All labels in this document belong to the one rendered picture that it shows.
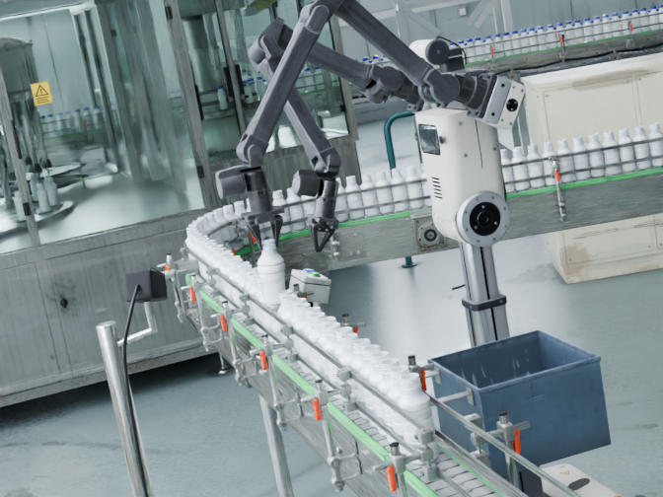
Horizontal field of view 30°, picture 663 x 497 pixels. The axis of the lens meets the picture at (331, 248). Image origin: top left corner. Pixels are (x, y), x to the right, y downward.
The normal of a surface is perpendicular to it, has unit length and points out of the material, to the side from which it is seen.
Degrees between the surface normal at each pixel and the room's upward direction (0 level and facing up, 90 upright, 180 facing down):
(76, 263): 90
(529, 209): 90
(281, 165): 90
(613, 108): 90
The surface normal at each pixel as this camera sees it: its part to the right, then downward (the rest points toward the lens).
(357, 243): -0.01, 0.20
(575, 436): 0.29, 0.14
